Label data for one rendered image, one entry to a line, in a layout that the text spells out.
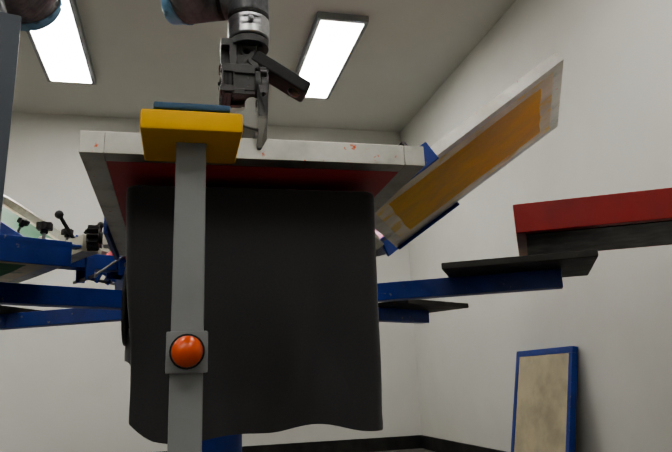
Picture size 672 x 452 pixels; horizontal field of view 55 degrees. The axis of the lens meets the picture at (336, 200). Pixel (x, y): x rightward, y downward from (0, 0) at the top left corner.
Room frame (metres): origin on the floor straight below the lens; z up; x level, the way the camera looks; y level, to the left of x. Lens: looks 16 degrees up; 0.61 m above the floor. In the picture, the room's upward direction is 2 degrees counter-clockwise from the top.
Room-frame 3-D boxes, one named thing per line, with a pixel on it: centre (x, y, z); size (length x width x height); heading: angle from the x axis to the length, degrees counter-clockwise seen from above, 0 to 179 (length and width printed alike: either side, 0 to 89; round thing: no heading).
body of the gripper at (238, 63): (1.04, 0.15, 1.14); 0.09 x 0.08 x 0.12; 104
